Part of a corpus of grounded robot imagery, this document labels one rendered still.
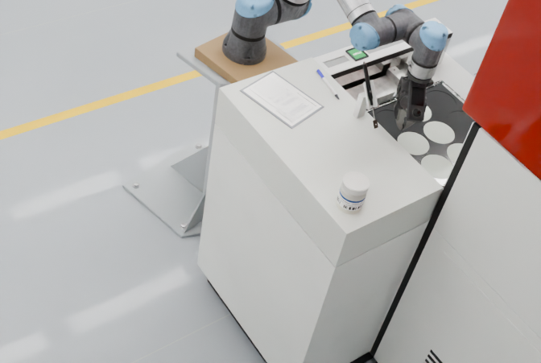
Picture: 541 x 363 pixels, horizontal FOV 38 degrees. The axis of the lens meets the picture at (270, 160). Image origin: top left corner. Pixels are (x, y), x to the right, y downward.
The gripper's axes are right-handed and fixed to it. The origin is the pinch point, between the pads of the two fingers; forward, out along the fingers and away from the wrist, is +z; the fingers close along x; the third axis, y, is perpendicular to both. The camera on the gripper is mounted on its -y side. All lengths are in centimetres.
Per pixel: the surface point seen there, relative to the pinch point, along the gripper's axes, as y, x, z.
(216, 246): -2, 49, 65
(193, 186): 52, 61, 94
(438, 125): 10.2, -13.9, 6.1
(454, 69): 50, -27, 14
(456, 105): 21.0, -21.0, 6.1
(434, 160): -5.5, -10.9, 6.2
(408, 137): 3.2, -3.8, 6.1
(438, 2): 221, -65, 96
